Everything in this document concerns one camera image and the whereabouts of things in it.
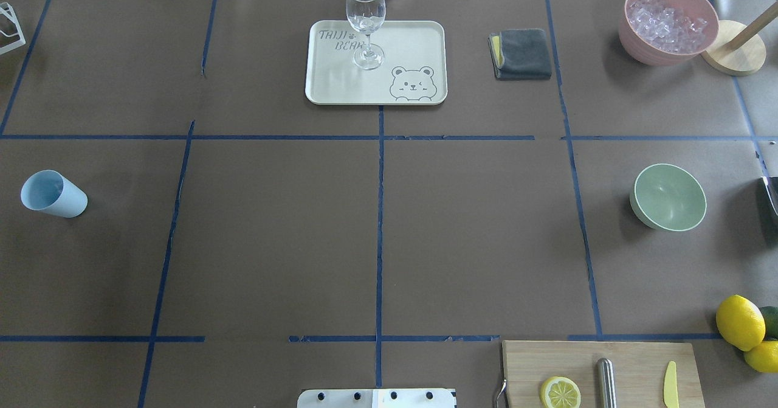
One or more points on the round wooden stand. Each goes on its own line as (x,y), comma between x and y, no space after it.
(738,50)

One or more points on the lemon half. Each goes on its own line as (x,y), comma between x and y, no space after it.
(560,391)

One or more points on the light blue plastic cup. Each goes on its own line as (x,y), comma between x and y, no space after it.
(49,192)

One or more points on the pink bowl with ice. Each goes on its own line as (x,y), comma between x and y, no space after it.
(667,32)

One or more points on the green bowl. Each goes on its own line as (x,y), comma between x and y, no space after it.
(667,197)

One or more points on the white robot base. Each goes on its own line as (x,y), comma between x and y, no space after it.
(402,397)

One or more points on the white wire cup rack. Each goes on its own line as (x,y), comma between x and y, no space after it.
(12,36)

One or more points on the metal ice scoop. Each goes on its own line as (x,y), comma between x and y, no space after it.
(769,189)

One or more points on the cream bear tray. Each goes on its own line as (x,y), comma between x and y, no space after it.
(414,71)

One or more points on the grey folded cloth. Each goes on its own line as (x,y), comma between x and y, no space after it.
(520,54)

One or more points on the clear wine glass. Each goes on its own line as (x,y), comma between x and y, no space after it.
(366,17)

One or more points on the yellow plastic knife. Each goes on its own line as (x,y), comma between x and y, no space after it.
(670,386)

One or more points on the yellow lemon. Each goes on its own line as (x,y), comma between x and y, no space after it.
(740,323)
(763,358)

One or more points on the wooden cutting board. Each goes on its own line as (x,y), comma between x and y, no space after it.
(639,369)

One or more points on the green lime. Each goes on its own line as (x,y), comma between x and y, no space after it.
(770,316)

